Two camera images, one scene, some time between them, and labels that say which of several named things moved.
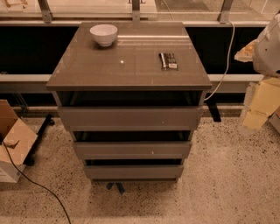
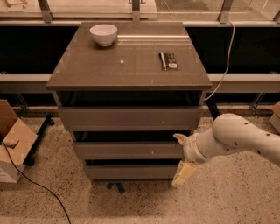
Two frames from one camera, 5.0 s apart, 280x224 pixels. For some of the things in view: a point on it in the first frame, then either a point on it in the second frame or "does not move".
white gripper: x=268 y=52 to x=190 y=149
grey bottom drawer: x=134 y=171 does not move
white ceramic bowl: x=104 y=33 does not move
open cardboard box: x=19 y=140 does not move
